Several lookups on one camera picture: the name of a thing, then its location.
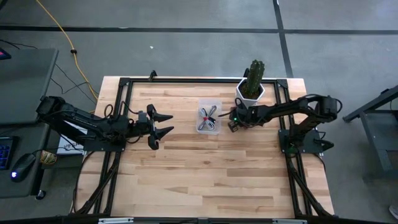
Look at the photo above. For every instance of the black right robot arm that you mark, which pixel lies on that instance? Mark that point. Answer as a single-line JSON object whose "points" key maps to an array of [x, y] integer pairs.
{"points": [[280, 109]]}

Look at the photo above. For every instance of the white printed paper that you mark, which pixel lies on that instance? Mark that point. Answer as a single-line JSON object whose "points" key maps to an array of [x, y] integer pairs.
{"points": [[70, 146]]}

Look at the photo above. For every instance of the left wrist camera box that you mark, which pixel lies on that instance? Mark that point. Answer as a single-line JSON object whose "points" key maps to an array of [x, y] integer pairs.
{"points": [[142, 115]]}

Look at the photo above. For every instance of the black aluminium table frame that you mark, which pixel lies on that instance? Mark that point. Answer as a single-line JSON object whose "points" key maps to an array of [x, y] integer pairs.
{"points": [[202, 80]]}

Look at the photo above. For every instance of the yellow-brown can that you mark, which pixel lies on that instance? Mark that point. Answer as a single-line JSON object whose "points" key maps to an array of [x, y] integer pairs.
{"points": [[48, 158]]}

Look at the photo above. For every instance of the green cactus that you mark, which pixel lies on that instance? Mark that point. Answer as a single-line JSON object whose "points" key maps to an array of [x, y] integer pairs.
{"points": [[255, 74]]}

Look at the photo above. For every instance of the black desk frame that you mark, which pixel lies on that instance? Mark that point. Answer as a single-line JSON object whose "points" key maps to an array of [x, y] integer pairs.
{"points": [[376, 130]]}

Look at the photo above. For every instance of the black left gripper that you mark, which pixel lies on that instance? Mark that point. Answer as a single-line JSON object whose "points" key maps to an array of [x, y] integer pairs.
{"points": [[151, 127]]}

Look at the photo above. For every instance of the black computer mouse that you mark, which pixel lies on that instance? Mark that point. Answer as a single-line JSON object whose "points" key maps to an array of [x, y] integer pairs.
{"points": [[23, 166]]}

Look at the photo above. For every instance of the blue backlit keyboard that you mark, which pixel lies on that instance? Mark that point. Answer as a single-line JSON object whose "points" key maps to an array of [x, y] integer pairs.
{"points": [[4, 152]]}

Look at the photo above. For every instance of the person's shoe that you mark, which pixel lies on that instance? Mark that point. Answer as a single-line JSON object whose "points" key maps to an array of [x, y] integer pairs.
{"points": [[394, 211]]}

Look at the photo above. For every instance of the dark grey desk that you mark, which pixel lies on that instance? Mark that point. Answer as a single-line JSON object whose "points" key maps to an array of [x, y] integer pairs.
{"points": [[28, 137]]}

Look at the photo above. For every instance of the white hexagonal planter pot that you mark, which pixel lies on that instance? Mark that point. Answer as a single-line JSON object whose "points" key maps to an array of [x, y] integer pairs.
{"points": [[240, 97]]}

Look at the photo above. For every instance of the silver aluminium extrusion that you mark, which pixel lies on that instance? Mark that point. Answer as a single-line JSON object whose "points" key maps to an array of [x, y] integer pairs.
{"points": [[289, 221], [116, 220]]}

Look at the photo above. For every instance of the clear plastic bin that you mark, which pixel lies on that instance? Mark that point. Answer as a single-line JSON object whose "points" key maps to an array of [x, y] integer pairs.
{"points": [[201, 104]]}

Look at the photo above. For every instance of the black table clamp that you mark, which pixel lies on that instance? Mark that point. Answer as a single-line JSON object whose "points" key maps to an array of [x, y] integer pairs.
{"points": [[246, 73], [152, 75]]}

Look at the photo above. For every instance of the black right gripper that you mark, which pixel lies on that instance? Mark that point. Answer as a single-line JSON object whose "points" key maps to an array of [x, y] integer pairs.
{"points": [[240, 115]]}

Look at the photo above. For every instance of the black device with pink light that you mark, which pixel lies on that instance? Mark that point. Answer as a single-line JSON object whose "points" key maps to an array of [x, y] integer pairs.
{"points": [[3, 54]]}

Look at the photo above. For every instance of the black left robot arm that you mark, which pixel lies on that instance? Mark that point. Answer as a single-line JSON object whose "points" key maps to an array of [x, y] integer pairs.
{"points": [[77, 119]]}

